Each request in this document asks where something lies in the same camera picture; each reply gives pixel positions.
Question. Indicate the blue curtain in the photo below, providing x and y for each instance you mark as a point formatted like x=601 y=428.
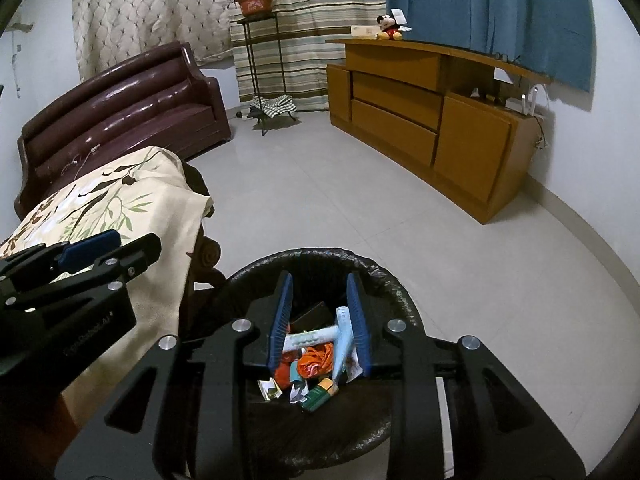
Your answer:
x=490 y=10

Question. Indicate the black metal plant stand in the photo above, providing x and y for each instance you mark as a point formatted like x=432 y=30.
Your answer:
x=252 y=60

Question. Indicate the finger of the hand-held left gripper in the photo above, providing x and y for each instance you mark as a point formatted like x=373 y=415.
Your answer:
x=90 y=250
x=132 y=255

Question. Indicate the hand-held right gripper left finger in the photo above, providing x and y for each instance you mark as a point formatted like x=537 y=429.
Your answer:
x=279 y=325

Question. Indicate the striped curtain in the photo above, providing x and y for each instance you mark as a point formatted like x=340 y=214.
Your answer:
x=310 y=35

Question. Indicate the floral printed blanket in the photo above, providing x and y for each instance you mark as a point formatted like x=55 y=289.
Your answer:
x=100 y=200

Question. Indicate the white wrapper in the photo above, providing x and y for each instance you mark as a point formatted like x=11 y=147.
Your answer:
x=270 y=390

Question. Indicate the trash bin with black bag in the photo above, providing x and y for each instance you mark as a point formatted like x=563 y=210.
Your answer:
x=240 y=280

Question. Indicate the beige patterned curtain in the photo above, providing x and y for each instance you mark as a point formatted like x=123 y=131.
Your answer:
x=150 y=15

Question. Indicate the person's left forearm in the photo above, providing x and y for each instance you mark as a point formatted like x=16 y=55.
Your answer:
x=30 y=435

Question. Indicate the wall pipe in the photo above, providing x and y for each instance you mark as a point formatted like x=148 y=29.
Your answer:
x=17 y=60

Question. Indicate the brown leather sofa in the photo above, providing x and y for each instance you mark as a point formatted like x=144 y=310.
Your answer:
x=125 y=105

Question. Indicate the wooden cabinet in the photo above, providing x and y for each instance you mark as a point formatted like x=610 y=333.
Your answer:
x=395 y=110

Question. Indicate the mouse plush toy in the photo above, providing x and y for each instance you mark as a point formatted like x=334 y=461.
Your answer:
x=391 y=27

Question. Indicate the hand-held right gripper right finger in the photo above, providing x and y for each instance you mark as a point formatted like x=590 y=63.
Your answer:
x=359 y=325

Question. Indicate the long blue box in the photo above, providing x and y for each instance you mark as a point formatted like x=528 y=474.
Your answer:
x=294 y=374

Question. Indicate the white flat box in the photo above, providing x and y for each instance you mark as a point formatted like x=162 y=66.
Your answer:
x=364 y=31

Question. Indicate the checked cloth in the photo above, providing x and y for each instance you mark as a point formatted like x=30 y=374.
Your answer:
x=272 y=106

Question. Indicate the white box with blue print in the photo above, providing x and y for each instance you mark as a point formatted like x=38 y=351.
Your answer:
x=344 y=340

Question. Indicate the white router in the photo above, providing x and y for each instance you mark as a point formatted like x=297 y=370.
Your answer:
x=522 y=105

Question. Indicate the green bottle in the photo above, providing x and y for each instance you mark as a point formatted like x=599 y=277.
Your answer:
x=320 y=396

